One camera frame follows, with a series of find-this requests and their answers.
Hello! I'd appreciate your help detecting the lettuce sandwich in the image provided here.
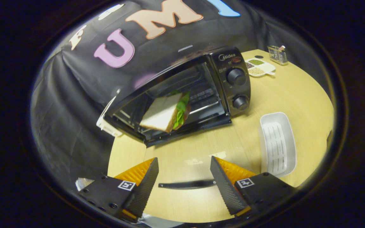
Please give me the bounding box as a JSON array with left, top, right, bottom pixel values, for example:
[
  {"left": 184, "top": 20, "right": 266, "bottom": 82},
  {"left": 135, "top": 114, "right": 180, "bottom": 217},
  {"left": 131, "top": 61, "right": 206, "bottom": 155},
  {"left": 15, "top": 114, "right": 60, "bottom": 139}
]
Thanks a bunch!
[{"left": 139, "top": 91, "right": 191, "bottom": 133}]

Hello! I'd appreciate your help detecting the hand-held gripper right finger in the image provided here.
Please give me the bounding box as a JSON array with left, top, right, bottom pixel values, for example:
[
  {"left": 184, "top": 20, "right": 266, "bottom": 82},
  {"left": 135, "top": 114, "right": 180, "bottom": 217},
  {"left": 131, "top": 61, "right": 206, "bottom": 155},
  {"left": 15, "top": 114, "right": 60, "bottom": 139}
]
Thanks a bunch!
[{"left": 210, "top": 156, "right": 297, "bottom": 219}]

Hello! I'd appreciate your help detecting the black toaster oven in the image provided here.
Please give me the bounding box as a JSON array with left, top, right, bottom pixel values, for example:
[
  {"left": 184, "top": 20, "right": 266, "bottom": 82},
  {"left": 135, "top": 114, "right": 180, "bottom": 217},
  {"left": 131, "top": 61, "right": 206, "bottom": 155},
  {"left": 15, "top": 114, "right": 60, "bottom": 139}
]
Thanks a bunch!
[{"left": 103, "top": 47, "right": 252, "bottom": 190}]

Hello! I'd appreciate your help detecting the metal wire basket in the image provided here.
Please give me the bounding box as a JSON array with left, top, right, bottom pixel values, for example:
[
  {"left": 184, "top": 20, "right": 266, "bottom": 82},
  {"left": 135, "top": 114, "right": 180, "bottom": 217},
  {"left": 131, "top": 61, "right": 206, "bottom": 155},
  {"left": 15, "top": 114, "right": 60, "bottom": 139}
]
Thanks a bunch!
[{"left": 267, "top": 45, "right": 289, "bottom": 66}]

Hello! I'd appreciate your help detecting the white divided seed dish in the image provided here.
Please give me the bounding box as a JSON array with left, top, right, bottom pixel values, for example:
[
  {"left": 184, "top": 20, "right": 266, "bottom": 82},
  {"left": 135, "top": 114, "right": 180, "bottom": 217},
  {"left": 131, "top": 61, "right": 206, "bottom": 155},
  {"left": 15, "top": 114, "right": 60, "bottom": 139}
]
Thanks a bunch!
[{"left": 245, "top": 58, "right": 277, "bottom": 78}]

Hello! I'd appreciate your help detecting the white plastic tray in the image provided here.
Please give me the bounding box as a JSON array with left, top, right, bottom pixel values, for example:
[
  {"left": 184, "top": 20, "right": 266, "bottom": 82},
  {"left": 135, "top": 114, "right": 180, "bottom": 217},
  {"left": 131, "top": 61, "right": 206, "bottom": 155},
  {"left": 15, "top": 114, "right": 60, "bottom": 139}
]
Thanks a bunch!
[{"left": 258, "top": 112, "right": 297, "bottom": 178}]

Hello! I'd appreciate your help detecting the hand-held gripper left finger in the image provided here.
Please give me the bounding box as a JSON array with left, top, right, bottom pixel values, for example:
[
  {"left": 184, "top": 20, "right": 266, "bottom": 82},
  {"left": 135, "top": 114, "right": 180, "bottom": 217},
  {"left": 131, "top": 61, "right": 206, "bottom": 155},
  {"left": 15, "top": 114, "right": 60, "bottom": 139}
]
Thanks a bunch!
[{"left": 78, "top": 157, "right": 159, "bottom": 222}]

